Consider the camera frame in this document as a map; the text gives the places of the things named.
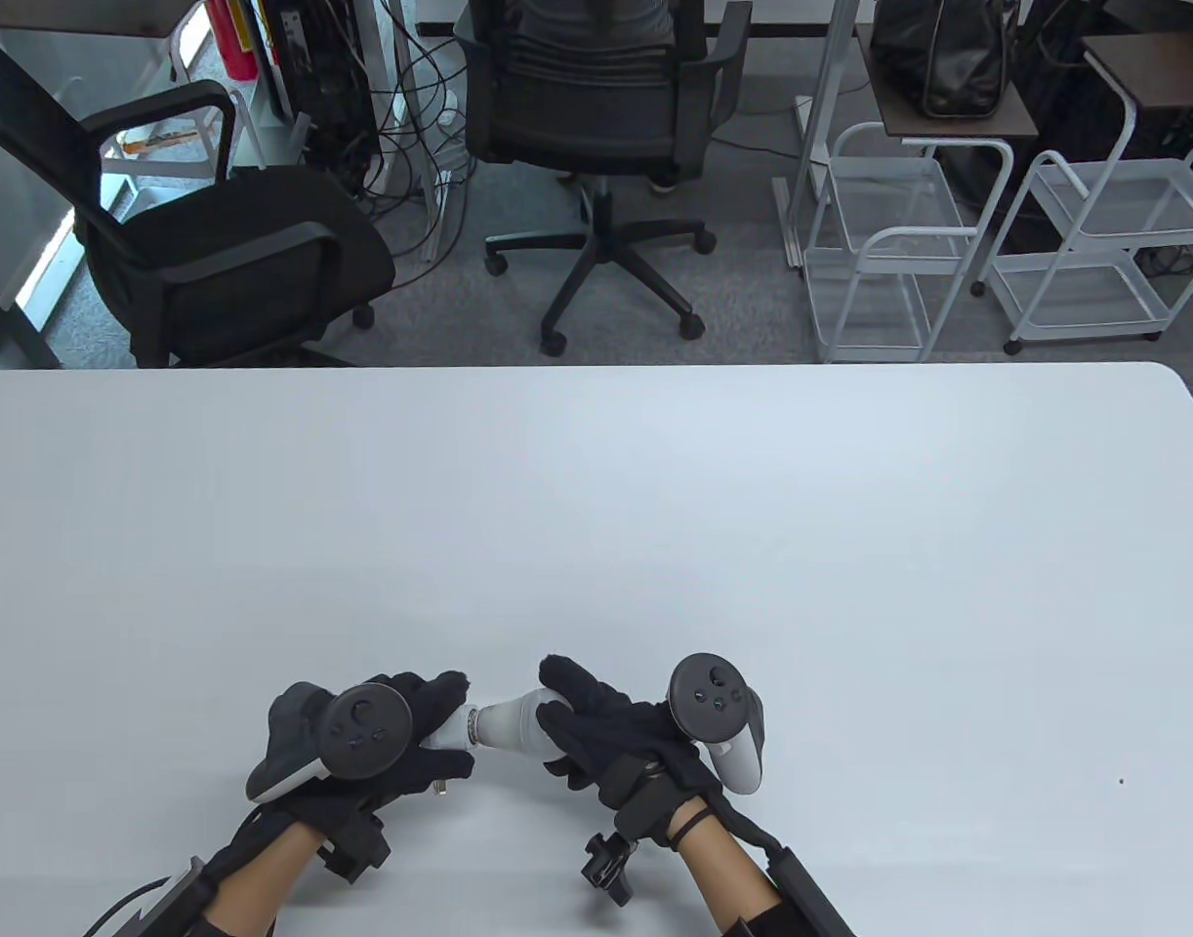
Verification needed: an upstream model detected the person's left hand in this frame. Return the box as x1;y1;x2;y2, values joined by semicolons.
265;670;476;833

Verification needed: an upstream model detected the person's right hand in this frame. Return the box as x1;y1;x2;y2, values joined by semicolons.
536;654;734;831

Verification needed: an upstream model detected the white light bulb socket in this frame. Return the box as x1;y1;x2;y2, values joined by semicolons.
419;705;478;794

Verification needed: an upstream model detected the white light bulb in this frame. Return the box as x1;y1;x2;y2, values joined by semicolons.
468;688;568;760

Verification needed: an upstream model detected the person's right forearm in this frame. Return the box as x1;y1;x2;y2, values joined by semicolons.
677;810;785;937

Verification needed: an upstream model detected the black right forearm sensor box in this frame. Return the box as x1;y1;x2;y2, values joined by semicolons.
767;847;856;937

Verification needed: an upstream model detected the black left forearm sensor box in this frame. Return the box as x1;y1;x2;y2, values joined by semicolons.
84;859;222;937

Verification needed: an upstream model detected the person's left forearm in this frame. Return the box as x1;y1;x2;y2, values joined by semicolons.
206;825;319;937

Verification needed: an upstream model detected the left grey and white controller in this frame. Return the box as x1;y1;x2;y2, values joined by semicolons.
245;683;414;803

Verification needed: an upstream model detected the grey and white controller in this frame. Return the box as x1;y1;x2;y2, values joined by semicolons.
667;652;765;794
245;683;414;803

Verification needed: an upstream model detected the right grey and white controller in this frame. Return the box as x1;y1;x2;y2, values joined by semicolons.
667;652;765;794

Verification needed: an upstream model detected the white power strip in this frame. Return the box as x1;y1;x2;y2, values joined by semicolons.
429;171;458;257

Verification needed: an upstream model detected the black padded office chair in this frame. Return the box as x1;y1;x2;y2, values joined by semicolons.
0;29;397;370

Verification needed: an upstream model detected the black mesh office chair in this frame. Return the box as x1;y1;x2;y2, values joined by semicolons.
453;0;754;357

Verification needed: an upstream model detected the black computer tower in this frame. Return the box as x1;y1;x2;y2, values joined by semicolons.
265;0;383;167

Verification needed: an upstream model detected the red fire extinguisher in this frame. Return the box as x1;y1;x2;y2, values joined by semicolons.
204;0;261;81

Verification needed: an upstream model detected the brown side table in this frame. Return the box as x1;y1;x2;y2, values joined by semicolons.
855;21;1042;299
1083;34;1193;167

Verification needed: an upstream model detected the black leather bag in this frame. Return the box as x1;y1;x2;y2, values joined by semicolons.
870;0;1012;120

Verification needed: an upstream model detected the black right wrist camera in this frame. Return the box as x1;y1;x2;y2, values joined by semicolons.
581;781;671;907

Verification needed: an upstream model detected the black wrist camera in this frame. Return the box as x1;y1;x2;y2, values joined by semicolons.
313;810;394;884
581;781;671;907

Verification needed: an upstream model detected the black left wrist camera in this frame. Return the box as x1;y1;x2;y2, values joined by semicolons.
313;810;394;884

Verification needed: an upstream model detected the white wire mesh cart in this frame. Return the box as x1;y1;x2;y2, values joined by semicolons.
802;122;988;364
982;142;1193;354

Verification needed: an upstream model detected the tangle of black cables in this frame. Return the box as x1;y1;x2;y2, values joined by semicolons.
357;0;482;286

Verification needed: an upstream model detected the white desk leg frame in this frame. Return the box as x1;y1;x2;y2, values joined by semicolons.
772;0;863;269
377;0;443;262

